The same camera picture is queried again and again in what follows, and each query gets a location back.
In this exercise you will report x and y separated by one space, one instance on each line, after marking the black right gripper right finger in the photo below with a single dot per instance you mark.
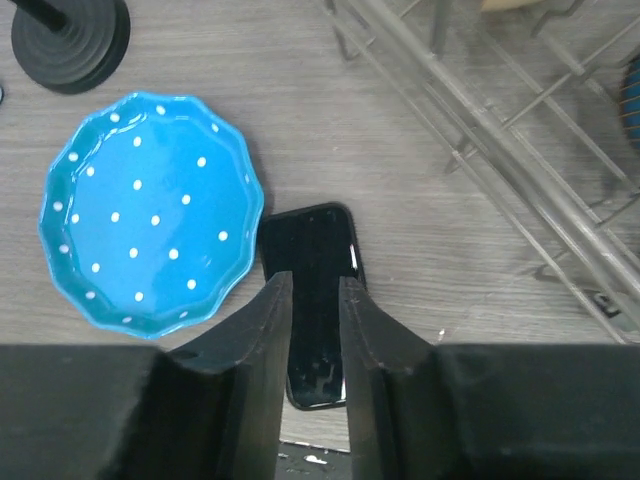
385 366

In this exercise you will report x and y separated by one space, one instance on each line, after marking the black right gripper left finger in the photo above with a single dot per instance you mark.
230 426

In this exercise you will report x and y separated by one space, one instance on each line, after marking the black phone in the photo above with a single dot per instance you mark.
318 246

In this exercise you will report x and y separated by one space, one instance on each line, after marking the black phone stand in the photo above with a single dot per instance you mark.
70 47

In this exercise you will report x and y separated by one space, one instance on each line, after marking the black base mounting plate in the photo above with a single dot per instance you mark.
303 461

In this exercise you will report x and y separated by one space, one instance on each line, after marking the blue polka dot plate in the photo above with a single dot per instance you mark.
150 214

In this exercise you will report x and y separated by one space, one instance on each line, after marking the blue mug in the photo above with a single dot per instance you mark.
629 95

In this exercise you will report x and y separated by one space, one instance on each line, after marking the grey wire dish rack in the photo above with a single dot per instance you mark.
524 96

